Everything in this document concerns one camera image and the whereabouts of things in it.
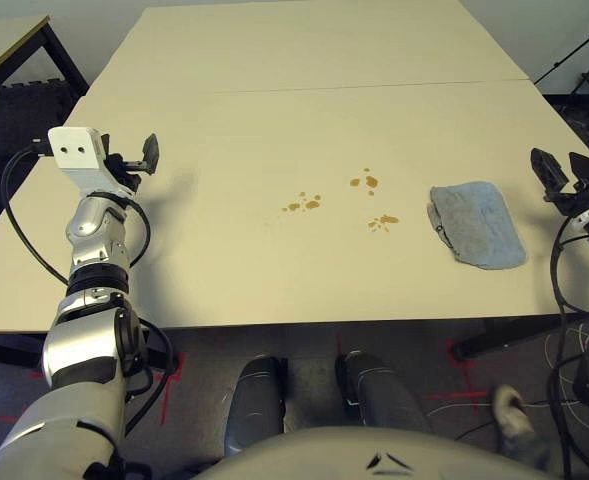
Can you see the red floor tape cross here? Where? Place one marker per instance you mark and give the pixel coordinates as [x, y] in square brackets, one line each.
[466, 382]

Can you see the grey robot torso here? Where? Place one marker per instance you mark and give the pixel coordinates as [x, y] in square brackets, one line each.
[324, 455]

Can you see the grey left robot leg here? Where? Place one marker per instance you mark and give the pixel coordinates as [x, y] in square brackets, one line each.
[254, 400]

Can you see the black table foot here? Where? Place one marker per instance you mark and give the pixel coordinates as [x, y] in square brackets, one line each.
[499, 337]

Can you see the grey robot leg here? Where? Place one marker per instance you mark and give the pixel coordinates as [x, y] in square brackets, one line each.
[379, 390]
[254, 400]

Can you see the light blue terry rag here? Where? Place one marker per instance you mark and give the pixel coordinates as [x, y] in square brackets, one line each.
[479, 225]

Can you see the black foam floor mat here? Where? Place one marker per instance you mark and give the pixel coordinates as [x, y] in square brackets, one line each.
[19, 110]

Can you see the grey right robot leg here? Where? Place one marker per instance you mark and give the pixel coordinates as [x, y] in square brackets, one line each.
[379, 390]

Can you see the grey bystander shoe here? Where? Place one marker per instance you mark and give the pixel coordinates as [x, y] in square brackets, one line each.
[516, 425]

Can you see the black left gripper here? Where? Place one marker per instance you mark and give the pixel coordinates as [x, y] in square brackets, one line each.
[124, 167]

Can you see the wooden side table black frame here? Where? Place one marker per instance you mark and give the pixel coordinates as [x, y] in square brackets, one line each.
[4, 50]

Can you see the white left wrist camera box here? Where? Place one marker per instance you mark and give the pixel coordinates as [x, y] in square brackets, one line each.
[74, 150]

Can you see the brown liquid spill drops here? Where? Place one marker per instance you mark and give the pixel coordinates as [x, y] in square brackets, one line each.
[313, 204]
[371, 181]
[388, 219]

